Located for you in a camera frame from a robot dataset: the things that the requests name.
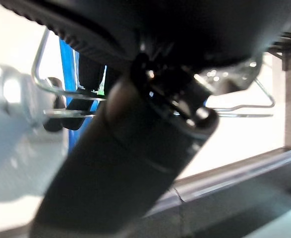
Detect dark shelf base board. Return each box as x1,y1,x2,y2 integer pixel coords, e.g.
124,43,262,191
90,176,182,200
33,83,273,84
140,146,291,238

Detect metal wire rack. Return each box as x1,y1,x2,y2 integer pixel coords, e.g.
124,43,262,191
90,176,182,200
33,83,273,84
31,28,276,111

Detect silver left robot leg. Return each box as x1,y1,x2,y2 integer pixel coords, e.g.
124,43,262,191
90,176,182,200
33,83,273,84
0,63,70,216

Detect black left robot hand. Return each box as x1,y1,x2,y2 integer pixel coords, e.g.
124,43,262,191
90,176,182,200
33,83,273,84
0,0,291,238

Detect blue plastic shopping basket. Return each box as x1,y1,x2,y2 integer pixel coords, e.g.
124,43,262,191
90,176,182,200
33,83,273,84
58,39,109,162

